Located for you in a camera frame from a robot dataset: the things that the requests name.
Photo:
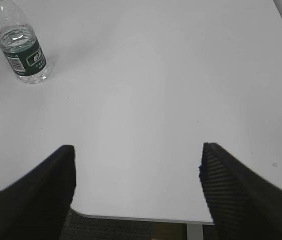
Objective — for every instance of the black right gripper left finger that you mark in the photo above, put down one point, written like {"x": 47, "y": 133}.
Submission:
{"x": 36, "y": 206}

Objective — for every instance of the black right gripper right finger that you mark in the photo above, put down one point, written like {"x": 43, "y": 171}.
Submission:
{"x": 242, "y": 204}

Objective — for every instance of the clear green-label water bottle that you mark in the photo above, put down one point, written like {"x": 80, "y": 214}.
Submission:
{"x": 20, "y": 45}

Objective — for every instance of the white table leg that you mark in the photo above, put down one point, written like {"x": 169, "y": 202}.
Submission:
{"x": 194, "y": 232}

